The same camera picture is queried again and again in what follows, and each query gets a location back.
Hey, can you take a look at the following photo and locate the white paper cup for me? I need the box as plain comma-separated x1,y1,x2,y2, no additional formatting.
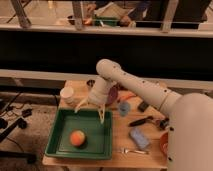
60,87,74,104

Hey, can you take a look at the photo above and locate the wooden table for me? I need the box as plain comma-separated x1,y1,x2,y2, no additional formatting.
42,79,169,170

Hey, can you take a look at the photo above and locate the orange carrot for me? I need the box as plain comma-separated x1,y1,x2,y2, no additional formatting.
118,94,136,102

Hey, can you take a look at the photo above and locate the green plastic tray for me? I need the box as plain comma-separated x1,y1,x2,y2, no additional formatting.
45,109,113,160

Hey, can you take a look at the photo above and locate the orange red apple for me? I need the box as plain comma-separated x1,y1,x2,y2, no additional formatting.
70,130,86,147

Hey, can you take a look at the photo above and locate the black handled tool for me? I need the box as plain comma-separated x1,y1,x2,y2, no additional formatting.
128,116,153,127

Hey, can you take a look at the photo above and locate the small black box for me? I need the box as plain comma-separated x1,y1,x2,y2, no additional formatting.
138,102,149,112

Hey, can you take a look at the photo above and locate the dark red plate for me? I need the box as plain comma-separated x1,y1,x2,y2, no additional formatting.
107,87,118,105

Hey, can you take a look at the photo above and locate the green bin in background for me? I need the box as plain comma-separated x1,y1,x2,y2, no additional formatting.
93,16,118,27

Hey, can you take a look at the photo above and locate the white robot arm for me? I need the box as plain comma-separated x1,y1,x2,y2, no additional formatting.
75,59,213,171

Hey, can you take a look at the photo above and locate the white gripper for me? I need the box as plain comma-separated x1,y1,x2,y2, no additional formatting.
73,76,117,125

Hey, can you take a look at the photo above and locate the silver fork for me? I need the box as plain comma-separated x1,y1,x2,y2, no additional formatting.
121,148,149,154

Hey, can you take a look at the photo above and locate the blue sponge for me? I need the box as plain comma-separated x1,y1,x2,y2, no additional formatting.
129,128,150,150

